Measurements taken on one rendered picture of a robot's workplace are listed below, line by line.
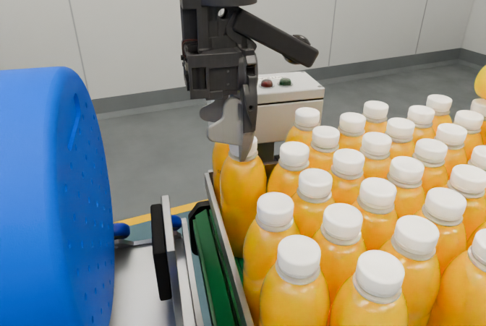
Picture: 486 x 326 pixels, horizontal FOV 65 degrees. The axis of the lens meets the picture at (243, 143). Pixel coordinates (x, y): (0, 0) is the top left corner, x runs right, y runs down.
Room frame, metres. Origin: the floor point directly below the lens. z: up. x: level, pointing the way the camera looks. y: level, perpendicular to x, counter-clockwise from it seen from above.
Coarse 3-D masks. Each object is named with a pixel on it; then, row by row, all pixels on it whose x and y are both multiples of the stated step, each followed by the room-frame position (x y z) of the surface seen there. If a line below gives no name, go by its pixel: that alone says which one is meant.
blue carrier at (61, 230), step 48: (0, 96) 0.28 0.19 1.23; (48, 96) 0.29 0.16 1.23; (0, 144) 0.24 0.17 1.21; (48, 144) 0.25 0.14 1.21; (96, 144) 0.41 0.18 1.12; (0, 192) 0.21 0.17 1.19; (48, 192) 0.22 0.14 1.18; (96, 192) 0.35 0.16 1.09; (0, 240) 0.20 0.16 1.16; (48, 240) 0.20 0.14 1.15; (96, 240) 0.30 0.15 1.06; (0, 288) 0.18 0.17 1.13; (48, 288) 0.19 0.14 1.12; (96, 288) 0.26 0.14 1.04
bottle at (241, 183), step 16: (224, 160) 0.47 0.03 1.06; (256, 160) 0.45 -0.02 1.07; (224, 176) 0.45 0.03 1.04; (240, 176) 0.44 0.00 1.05; (256, 176) 0.44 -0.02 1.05; (224, 192) 0.44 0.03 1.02; (240, 192) 0.43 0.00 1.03; (256, 192) 0.44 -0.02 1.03; (224, 208) 0.44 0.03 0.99; (240, 208) 0.43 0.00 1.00; (256, 208) 0.44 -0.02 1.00; (224, 224) 0.44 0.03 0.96; (240, 224) 0.43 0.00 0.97; (240, 240) 0.43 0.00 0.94; (240, 256) 0.43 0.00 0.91
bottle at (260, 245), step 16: (256, 224) 0.32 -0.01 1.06; (288, 224) 0.31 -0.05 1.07; (256, 240) 0.31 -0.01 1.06; (272, 240) 0.30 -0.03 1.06; (256, 256) 0.30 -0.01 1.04; (272, 256) 0.30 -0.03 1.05; (256, 272) 0.30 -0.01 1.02; (256, 288) 0.30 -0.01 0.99; (256, 304) 0.30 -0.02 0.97; (256, 320) 0.30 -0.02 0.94
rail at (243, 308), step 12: (216, 204) 0.47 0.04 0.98; (216, 216) 0.44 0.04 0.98; (216, 228) 0.44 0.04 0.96; (228, 240) 0.39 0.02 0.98; (228, 252) 0.37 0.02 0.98; (228, 264) 0.36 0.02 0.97; (240, 288) 0.31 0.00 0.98; (240, 300) 0.29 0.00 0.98; (240, 312) 0.29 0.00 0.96; (252, 324) 0.26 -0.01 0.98
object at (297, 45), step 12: (240, 12) 0.44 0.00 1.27; (240, 24) 0.44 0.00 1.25; (252, 24) 0.44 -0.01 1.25; (264, 24) 0.44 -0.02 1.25; (252, 36) 0.44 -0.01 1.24; (264, 36) 0.44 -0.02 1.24; (276, 36) 0.45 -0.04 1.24; (288, 36) 0.45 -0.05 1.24; (300, 36) 0.47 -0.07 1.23; (276, 48) 0.45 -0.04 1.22; (288, 48) 0.45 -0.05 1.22; (300, 48) 0.45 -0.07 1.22; (312, 48) 0.46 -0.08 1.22; (288, 60) 0.47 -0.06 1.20; (300, 60) 0.45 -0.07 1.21; (312, 60) 0.46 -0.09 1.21
